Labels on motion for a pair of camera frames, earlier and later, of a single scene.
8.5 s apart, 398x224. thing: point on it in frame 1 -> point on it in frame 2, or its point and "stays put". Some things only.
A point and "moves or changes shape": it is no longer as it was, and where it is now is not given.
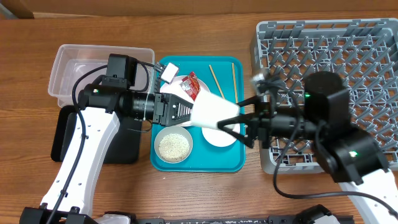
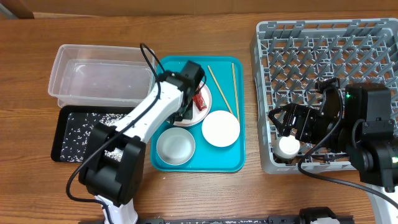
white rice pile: [174, 147] -> [78, 129]
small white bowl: [221, 137] stays put
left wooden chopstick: [216, 81] stays put
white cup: [209, 109] -> [286, 147]
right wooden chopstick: [234, 75] stays put
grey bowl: [173, 144] stays put
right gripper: [263, 104] -> [306, 116]
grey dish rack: [363, 53] stays put
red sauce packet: [191, 85] moves or changes shape
